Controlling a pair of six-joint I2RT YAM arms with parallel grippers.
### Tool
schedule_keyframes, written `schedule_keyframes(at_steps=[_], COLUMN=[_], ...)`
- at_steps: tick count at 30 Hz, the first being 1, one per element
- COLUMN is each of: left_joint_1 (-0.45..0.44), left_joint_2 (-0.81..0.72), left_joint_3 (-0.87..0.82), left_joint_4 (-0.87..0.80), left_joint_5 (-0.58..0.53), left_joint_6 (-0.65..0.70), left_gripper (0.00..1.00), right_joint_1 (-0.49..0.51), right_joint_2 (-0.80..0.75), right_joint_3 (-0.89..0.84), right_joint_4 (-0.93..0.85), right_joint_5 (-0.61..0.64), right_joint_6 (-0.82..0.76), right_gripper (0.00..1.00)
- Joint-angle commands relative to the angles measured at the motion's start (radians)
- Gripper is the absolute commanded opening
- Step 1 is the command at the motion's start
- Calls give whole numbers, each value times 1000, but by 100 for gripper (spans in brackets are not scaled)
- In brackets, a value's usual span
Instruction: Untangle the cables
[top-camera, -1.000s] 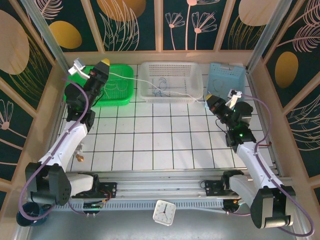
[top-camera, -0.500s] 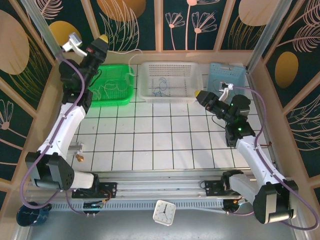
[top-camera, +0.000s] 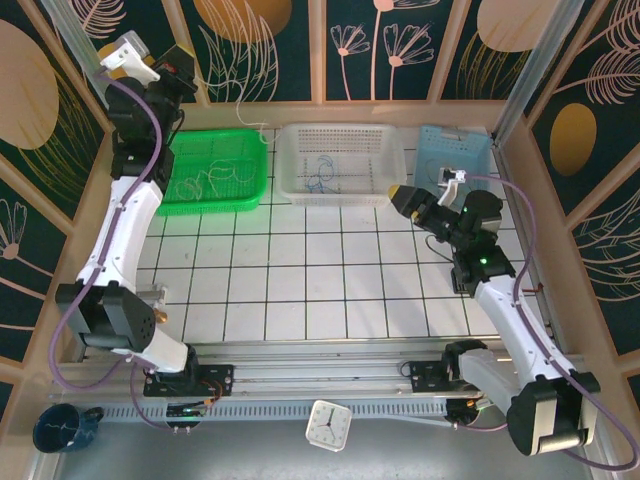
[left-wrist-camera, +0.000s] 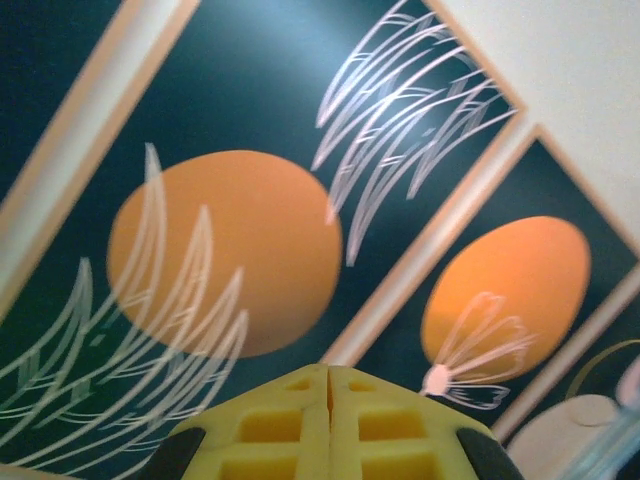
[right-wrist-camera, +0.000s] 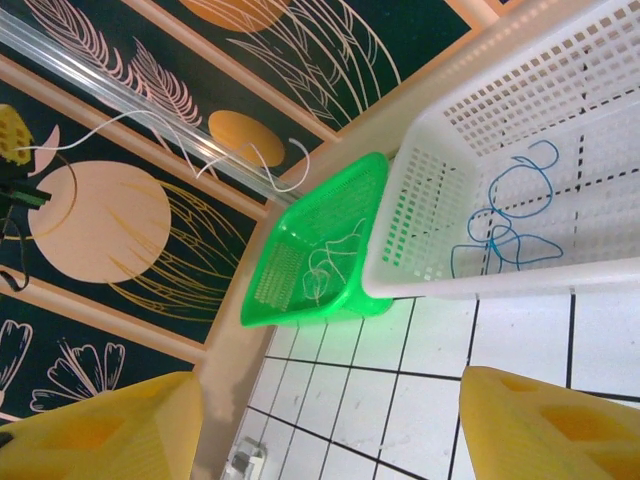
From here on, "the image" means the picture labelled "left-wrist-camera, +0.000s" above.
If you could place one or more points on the aluminium frame post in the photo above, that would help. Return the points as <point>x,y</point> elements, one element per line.
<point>615,440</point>

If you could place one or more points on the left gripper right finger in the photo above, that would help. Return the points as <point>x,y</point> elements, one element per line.
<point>395,440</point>

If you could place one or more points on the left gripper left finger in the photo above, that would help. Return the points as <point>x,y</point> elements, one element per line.
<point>270,440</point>

